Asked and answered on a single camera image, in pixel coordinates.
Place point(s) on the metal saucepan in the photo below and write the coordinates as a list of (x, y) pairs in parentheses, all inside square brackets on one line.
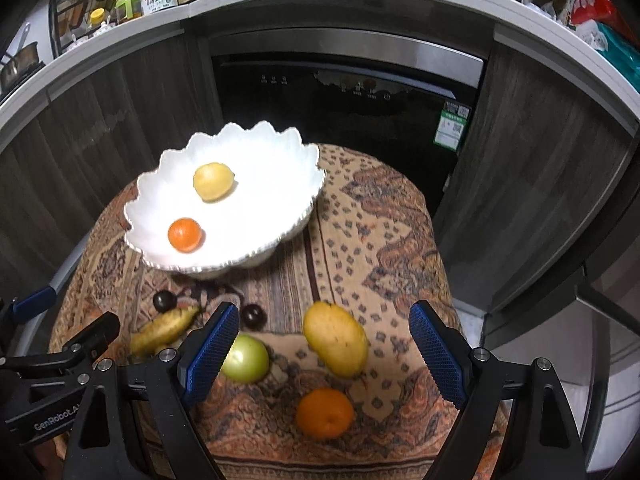
[(17, 67)]

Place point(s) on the yellow lemon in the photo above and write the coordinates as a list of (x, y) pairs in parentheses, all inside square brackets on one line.
[(214, 182)]

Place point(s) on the red plastic bag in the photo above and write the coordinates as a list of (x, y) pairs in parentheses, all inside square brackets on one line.
[(597, 10)]

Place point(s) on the yellow banana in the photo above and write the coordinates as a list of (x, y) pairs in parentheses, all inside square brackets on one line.
[(160, 330)]

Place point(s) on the teal plastic bag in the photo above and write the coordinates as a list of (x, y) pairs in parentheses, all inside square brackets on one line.
[(622, 52)]

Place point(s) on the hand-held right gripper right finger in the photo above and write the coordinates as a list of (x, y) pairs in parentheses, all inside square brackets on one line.
[(435, 355)]

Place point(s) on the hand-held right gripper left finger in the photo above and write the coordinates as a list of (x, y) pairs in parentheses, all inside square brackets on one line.
[(210, 350)]

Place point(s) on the dark avocado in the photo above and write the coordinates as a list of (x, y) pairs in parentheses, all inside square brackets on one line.
[(252, 317)]

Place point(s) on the yellow mango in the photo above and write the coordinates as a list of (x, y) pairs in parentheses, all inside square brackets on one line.
[(335, 340)]

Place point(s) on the yellow-capped jar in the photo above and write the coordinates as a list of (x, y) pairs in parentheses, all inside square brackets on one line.
[(98, 17)]

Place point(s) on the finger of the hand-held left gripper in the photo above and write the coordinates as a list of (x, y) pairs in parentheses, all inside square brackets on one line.
[(97, 330), (35, 302)]

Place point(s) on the large orange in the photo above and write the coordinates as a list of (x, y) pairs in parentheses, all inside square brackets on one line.
[(325, 414)]

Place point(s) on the dark plum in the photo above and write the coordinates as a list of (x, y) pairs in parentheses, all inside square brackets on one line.
[(164, 301)]

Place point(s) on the small tangerine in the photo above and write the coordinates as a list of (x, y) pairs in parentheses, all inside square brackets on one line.
[(185, 235)]

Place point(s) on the green apple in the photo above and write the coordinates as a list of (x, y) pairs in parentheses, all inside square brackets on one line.
[(247, 360)]

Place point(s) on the green white sticker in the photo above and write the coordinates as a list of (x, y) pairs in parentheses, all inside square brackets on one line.
[(451, 126)]

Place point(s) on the patterned brown tablecloth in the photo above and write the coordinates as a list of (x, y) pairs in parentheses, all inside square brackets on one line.
[(380, 260)]

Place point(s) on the white scalloped bowl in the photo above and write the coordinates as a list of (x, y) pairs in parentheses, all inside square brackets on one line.
[(250, 185)]

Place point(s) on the dark wooden cabinet door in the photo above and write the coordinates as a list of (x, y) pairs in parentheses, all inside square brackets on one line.
[(100, 135), (540, 175)]

